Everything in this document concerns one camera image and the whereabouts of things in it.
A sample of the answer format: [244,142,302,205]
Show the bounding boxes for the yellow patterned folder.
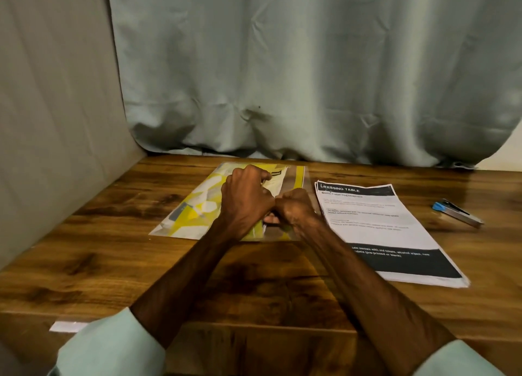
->
[149,162,321,243]

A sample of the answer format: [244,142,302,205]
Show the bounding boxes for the person's right hand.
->
[263,188,326,238]

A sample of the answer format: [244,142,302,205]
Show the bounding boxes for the pale green curtain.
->
[106,0,522,170]

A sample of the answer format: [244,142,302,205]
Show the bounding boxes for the white paper tag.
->
[49,320,89,334]

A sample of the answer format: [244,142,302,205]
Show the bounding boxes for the blue pen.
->
[431,199,486,229]

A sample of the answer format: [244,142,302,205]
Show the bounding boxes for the person's right forearm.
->
[297,223,507,376]

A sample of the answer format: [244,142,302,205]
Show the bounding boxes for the person's left hand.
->
[214,164,277,241]

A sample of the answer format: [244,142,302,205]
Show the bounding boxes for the person's left forearm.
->
[49,225,238,376]

